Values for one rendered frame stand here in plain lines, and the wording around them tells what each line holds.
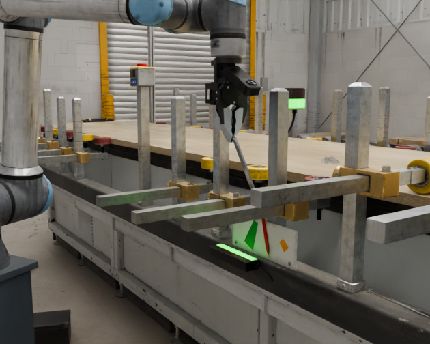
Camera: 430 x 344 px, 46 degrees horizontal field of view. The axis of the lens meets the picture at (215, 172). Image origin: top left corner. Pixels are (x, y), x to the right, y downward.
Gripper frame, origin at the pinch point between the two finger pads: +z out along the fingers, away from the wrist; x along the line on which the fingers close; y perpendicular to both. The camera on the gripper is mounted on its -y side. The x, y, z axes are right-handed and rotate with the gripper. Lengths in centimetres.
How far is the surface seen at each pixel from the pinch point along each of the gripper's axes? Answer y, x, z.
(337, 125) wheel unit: 69, -116, 5
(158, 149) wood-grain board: 84, -23, 13
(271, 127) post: -8.4, -6.1, -2.9
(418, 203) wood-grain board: -39.0, -23.0, 12.9
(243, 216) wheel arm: -14.3, 7.1, 16.8
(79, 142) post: 139, -8, 13
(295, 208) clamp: -17.9, -6.0, 15.9
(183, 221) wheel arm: -12.8, 22.1, 16.1
